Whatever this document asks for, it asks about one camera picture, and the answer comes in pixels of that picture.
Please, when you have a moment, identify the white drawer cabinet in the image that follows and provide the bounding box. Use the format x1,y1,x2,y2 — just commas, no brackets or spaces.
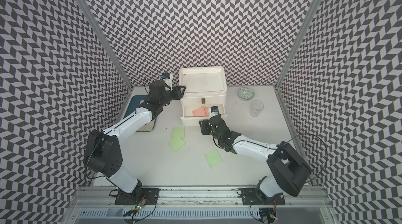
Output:
179,66,227,106

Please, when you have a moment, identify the green sticky note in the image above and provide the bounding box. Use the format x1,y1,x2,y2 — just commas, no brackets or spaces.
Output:
168,138,186,152
205,149,223,168
171,126,185,139

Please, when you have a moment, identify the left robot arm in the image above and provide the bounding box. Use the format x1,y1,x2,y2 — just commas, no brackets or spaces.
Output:
84,79,186,194

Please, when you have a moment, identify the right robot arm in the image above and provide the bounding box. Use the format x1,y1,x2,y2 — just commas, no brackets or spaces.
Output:
199,114,312,204

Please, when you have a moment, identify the blue tray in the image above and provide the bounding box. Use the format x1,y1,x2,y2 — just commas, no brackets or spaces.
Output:
124,95,156,132

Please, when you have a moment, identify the clear plastic cup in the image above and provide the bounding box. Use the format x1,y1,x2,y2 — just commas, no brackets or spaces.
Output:
250,101,264,117

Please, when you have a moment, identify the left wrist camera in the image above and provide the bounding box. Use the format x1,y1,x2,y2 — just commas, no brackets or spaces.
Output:
161,72,173,90

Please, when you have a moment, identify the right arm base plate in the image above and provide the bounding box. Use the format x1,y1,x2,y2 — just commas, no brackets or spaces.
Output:
237,187,285,206

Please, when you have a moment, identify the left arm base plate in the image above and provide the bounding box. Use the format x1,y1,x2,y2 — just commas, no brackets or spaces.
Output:
114,187,160,206

